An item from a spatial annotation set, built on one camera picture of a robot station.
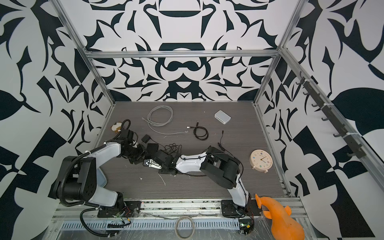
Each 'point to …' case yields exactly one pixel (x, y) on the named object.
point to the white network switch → (222, 117)
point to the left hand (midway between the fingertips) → (149, 154)
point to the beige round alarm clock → (261, 160)
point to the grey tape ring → (193, 230)
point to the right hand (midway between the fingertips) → (160, 160)
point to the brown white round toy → (116, 127)
